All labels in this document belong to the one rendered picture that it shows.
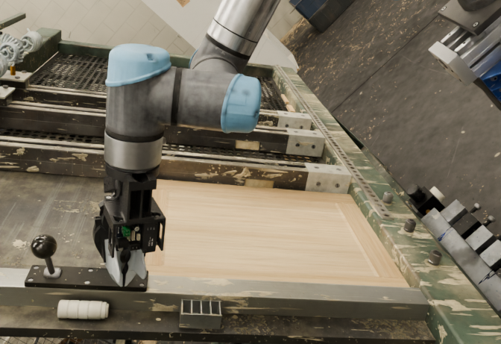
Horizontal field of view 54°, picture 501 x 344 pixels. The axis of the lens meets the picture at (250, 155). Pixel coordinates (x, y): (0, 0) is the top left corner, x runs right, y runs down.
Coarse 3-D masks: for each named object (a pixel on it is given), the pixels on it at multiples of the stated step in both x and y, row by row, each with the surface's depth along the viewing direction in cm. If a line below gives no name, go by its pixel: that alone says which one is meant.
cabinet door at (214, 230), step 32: (160, 192) 124; (192, 192) 126; (224, 192) 129; (256, 192) 132; (288, 192) 134; (320, 192) 138; (160, 224) 110; (192, 224) 112; (224, 224) 115; (256, 224) 117; (288, 224) 119; (320, 224) 121; (352, 224) 123; (160, 256) 99; (192, 256) 101; (224, 256) 103; (256, 256) 104; (288, 256) 106; (320, 256) 108; (352, 256) 110; (384, 256) 111
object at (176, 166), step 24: (0, 144) 123; (24, 144) 125; (48, 144) 128; (72, 144) 130; (96, 144) 132; (0, 168) 125; (24, 168) 126; (48, 168) 127; (72, 168) 128; (96, 168) 128; (168, 168) 131; (192, 168) 132; (216, 168) 133; (240, 168) 133; (264, 168) 134; (288, 168) 136; (312, 168) 139; (336, 168) 141; (336, 192) 140
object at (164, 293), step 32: (0, 288) 81; (32, 288) 82; (160, 288) 87; (192, 288) 88; (224, 288) 89; (256, 288) 91; (288, 288) 92; (320, 288) 93; (352, 288) 95; (384, 288) 96; (416, 288) 98
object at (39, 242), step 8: (40, 240) 75; (48, 240) 75; (32, 248) 75; (40, 248) 74; (48, 248) 75; (56, 248) 76; (40, 256) 75; (48, 256) 75; (48, 264) 80; (48, 272) 83; (56, 272) 84
